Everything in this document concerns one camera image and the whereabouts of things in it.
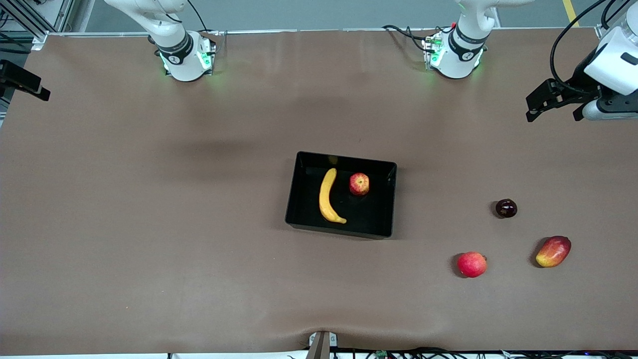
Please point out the red round apple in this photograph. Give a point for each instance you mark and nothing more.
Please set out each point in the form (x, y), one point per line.
(471, 265)

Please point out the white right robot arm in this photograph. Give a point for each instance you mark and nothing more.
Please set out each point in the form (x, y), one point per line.
(182, 55)

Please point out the dark purple plum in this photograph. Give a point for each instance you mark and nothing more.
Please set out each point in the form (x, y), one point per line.
(506, 208)

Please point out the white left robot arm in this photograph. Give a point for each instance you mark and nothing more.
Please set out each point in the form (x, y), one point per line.
(461, 50)

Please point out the grey metal bracket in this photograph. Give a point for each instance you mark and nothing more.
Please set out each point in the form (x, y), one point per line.
(321, 344)

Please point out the large table cover mat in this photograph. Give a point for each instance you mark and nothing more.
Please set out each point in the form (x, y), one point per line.
(199, 274)

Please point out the red yellow striped apple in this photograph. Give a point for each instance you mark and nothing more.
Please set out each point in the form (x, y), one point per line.
(359, 184)

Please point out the yellow banana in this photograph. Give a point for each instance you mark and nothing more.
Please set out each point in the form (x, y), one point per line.
(326, 199)

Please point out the red yellow mango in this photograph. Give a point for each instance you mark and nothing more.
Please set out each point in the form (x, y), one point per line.
(553, 252)

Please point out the aluminium frame post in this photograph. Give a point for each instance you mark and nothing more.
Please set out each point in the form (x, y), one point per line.
(30, 20)
(603, 31)

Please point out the black plastic tray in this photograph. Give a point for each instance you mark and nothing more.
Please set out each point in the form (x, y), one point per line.
(371, 214)

